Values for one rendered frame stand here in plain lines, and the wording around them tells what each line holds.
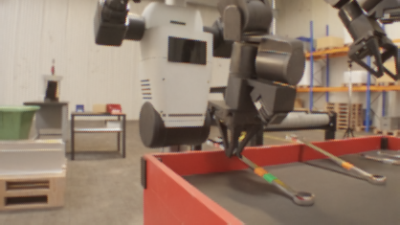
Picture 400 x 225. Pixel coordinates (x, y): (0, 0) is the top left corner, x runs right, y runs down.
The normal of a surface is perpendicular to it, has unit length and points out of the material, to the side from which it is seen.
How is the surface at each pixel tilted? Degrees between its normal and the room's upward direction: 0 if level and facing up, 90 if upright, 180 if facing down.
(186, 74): 90
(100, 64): 90
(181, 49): 90
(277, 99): 102
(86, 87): 90
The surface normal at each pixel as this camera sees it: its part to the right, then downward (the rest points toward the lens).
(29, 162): 0.44, 0.02
